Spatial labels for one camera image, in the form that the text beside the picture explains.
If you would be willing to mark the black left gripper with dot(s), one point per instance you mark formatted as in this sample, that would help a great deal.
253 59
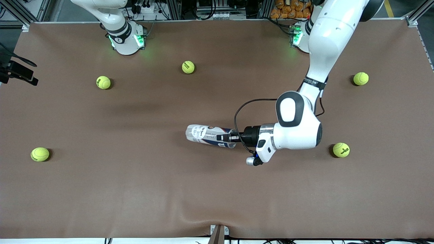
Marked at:
251 135

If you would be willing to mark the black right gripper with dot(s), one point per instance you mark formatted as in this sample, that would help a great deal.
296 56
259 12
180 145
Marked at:
20 70

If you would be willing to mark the clear tennis ball can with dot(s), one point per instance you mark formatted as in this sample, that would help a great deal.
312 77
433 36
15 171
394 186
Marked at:
200 133

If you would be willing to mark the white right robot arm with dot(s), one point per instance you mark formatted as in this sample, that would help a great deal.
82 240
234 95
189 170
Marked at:
125 40

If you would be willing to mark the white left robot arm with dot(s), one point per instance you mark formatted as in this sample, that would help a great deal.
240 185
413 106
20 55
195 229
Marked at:
298 132

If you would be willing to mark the yellow tennis ball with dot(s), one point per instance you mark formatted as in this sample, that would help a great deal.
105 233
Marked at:
40 154
103 82
360 78
341 149
188 67

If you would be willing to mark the brown table mat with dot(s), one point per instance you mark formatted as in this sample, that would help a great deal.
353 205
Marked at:
217 186

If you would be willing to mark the white terminal strip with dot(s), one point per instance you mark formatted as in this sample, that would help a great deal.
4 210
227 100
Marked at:
220 15

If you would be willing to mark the white power strip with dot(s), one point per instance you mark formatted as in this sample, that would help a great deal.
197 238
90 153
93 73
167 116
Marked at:
145 9

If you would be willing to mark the orange mesh bag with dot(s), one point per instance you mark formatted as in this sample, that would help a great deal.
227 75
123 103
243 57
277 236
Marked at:
288 12

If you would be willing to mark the aluminium frame strut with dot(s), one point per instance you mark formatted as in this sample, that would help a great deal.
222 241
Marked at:
414 18
20 17

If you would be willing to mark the metal table edge bracket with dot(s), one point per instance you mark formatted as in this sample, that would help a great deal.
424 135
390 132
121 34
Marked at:
218 235

